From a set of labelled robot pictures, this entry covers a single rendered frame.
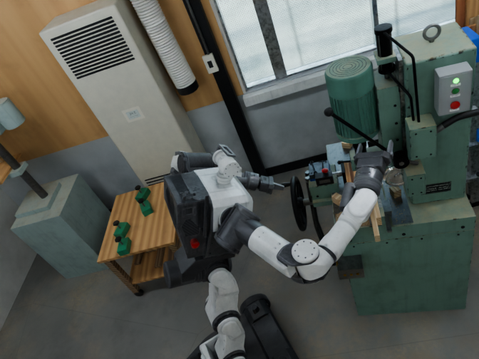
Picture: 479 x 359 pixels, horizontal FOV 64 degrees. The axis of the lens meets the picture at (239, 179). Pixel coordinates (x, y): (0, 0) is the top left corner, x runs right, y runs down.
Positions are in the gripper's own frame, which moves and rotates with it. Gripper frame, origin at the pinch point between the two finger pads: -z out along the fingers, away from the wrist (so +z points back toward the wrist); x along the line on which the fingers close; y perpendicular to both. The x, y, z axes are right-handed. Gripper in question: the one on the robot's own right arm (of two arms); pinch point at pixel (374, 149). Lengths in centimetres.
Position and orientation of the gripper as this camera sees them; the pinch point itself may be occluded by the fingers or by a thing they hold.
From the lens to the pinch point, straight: 140.0
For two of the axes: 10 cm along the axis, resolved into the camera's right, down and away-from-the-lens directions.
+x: -7.8, 0.5, 6.2
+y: 5.2, 6.0, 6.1
